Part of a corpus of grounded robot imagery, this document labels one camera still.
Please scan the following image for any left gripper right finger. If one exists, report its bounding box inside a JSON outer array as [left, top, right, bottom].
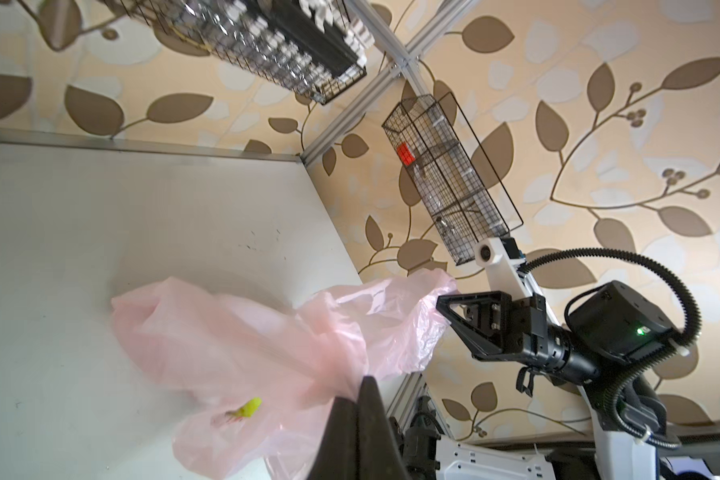
[[357, 376, 409, 480]]

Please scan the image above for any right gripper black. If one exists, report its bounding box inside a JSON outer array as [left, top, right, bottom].
[[436, 291, 601, 384]]

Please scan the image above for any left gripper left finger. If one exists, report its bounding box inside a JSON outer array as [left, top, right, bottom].
[[307, 397, 359, 480]]

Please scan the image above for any green wrinkled fruit back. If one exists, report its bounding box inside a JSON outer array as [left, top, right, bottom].
[[225, 397, 262, 421]]

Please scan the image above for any pink plastic bag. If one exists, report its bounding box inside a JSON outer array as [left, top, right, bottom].
[[112, 269, 456, 479]]

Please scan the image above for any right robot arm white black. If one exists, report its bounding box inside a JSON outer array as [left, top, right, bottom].
[[400, 238, 720, 479]]

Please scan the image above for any red capped plastic bottle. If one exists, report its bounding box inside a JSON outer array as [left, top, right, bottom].
[[395, 142, 417, 167]]

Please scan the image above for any black socket tool set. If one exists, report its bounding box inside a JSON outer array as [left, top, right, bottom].
[[244, 1, 364, 77]]

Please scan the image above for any black wire basket right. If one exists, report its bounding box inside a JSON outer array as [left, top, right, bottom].
[[382, 93, 524, 265]]

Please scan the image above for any black wire basket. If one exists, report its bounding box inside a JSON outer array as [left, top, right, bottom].
[[382, 93, 524, 265], [106, 1, 375, 105]]

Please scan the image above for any black wire basket centre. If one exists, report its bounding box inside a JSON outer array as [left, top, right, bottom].
[[106, 1, 375, 105]]

